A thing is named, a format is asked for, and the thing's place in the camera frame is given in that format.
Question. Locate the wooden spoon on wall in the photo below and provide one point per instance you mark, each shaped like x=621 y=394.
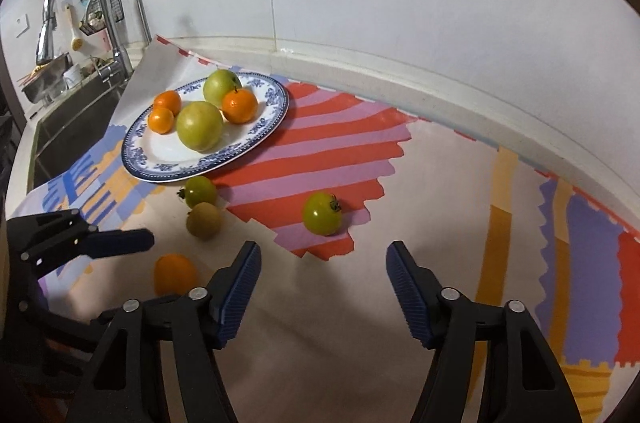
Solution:
x=76 y=42

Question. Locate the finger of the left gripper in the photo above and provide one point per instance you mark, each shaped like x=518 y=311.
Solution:
x=103 y=244

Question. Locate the small brown kiwi fruit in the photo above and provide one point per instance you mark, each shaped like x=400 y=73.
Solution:
x=204 y=221

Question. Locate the stainless steel sink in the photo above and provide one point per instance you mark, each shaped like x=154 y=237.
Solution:
x=71 y=126

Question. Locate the wire sponge basket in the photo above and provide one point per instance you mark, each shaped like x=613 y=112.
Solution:
x=94 y=20

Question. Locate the small oval orange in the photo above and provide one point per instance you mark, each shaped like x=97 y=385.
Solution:
x=161 y=120

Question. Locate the chrome pull-down kitchen faucet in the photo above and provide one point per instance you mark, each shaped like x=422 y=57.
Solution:
x=45 y=47

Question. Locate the large orange mandarin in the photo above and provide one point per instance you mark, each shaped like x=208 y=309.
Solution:
x=239 y=106

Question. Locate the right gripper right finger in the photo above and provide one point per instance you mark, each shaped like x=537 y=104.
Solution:
x=523 y=382

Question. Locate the green tomato with stem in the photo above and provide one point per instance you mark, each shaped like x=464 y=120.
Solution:
x=322 y=214

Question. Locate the colourful patterned table mat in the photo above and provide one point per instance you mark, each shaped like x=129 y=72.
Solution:
x=498 y=204

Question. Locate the orange mandarin with stem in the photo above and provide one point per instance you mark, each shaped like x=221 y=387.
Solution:
x=175 y=274

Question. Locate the large green apple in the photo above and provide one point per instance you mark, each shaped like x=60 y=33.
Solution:
x=220 y=83

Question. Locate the blue white porcelain plate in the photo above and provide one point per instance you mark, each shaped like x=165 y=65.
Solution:
x=159 y=159

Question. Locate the yellow-green pear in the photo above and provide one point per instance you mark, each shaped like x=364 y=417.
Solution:
x=199 y=126

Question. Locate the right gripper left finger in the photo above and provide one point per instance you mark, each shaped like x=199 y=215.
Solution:
x=124 y=378

